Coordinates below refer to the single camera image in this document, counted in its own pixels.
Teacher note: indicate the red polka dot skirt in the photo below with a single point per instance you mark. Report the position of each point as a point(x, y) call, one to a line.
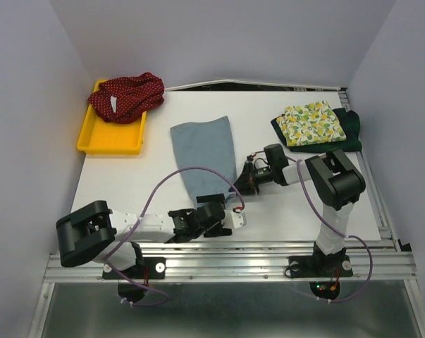
point(123, 100)

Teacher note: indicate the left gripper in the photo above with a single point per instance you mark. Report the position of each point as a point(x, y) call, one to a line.
point(217, 229)

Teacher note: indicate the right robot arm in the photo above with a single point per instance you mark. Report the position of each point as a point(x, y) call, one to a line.
point(332, 186)

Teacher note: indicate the dark green skirt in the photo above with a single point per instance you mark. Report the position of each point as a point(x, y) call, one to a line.
point(350, 123)

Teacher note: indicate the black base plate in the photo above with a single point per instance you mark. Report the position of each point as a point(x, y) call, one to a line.
point(324, 274)
point(133, 284)

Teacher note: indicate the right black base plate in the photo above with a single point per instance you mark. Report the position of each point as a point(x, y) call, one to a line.
point(324, 274)

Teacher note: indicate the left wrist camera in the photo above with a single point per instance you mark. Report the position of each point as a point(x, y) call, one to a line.
point(234, 220)

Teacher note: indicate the lemon print skirt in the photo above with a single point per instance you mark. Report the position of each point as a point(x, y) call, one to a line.
point(309, 124)

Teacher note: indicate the aluminium rail frame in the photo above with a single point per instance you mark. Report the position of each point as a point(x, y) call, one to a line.
point(233, 287)

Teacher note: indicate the light blue denim skirt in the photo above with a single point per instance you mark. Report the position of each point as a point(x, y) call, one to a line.
point(209, 149)

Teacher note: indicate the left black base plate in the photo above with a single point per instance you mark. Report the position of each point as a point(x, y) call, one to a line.
point(133, 284)

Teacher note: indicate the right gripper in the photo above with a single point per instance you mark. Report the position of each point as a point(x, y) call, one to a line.
point(247, 181)

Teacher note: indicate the yellow plastic tray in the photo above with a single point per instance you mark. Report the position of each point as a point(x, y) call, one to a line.
point(110, 139)

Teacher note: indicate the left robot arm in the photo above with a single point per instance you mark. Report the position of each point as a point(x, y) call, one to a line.
point(99, 234)

